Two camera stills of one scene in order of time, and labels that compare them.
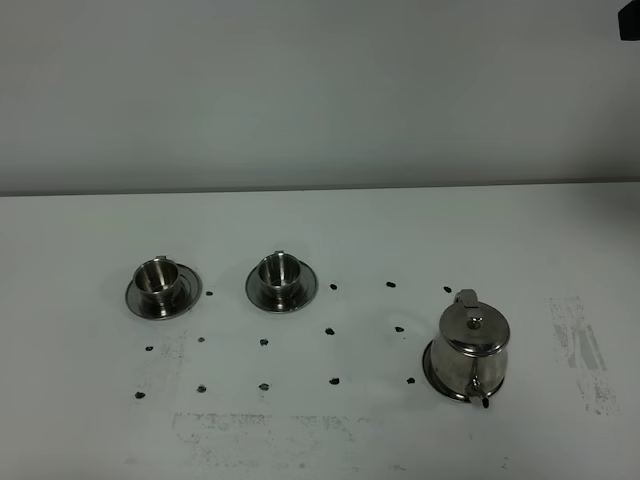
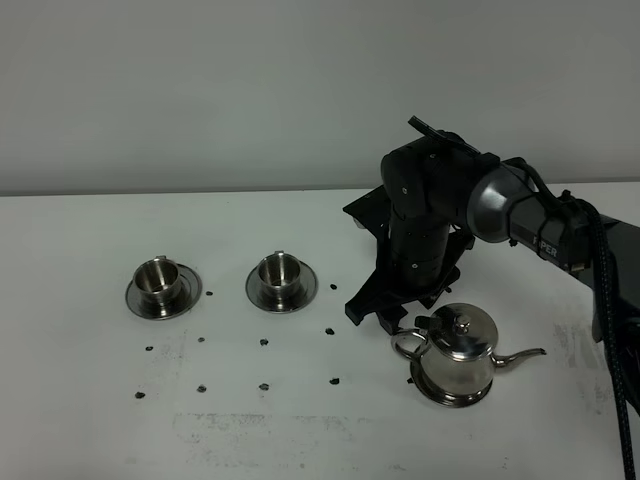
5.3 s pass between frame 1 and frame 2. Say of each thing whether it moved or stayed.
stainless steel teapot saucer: moved
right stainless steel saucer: stayed
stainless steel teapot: moved
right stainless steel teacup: stayed
